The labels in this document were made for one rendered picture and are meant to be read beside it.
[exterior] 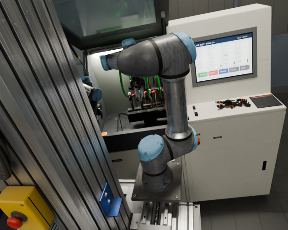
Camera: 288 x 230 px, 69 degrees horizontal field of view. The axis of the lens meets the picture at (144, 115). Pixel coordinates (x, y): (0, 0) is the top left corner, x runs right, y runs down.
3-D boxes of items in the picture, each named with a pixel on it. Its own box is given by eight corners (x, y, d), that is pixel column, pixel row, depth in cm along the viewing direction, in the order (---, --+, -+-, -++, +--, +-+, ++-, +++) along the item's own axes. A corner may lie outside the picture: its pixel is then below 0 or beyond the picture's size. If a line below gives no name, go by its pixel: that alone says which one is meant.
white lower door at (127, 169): (117, 208, 200) (95, 155, 164) (118, 206, 202) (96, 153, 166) (186, 201, 192) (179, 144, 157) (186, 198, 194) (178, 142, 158)
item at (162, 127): (97, 154, 164) (91, 138, 155) (98, 150, 168) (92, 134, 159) (177, 143, 157) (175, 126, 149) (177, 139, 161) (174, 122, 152)
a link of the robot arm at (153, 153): (137, 161, 100) (131, 139, 93) (162, 150, 103) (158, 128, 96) (147, 179, 90) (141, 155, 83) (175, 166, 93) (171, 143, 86)
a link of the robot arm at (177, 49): (159, 150, 102) (141, 36, 71) (186, 138, 106) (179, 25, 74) (172, 167, 93) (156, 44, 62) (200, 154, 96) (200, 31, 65)
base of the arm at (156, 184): (172, 192, 93) (169, 177, 88) (139, 191, 97) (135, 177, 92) (174, 167, 106) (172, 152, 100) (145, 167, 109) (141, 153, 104)
